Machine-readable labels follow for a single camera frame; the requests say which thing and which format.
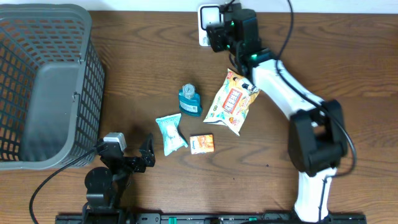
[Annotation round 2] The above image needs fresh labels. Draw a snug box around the light teal candy packet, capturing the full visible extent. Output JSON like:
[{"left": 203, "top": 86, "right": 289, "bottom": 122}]
[{"left": 155, "top": 113, "right": 188, "bottom": 156}]

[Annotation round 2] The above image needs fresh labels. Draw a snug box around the small orange box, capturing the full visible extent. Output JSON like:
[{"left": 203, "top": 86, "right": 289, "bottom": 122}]
[{"left": 190, "top": 134, "right": 215, "bottom": 154}]

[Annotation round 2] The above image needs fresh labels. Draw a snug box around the teal mouthwash bottle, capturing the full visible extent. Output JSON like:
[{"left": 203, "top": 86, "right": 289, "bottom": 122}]
[{"left": 178, "top": 83, "right": 203, "bottom": 117}]

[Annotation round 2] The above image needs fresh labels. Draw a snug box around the yellow snack bag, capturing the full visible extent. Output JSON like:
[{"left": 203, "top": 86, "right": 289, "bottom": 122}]
[{"left": 203, "top": 69, "right": 260, "bottom": 136}]

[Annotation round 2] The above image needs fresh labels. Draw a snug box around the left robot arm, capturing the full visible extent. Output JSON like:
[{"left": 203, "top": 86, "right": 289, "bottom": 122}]
[{"left": 81, "top": 133, "right": 155, "bottom": 224}]

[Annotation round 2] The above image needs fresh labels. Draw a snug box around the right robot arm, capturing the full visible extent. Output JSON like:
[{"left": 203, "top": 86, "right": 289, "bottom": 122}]
[{"left": 198, "top": 1, "right": 348, "bottom": 223}]

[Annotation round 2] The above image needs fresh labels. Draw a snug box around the white barcode scanner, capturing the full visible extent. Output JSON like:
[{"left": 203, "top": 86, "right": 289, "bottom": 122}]
[{"left": 197, "top": 4, "right": 223, "bottom": 47}]

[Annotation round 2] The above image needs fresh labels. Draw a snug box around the grey plastic mesh basket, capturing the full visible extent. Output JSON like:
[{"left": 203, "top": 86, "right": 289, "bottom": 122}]
[{"left": 1, "top": 4, "right": 105, "bottom": 170}]

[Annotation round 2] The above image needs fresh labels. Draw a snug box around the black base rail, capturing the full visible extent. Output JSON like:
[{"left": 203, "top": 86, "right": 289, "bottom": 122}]
[{"left": 55, "top": 212, "right": 368, "bottom": 224}]

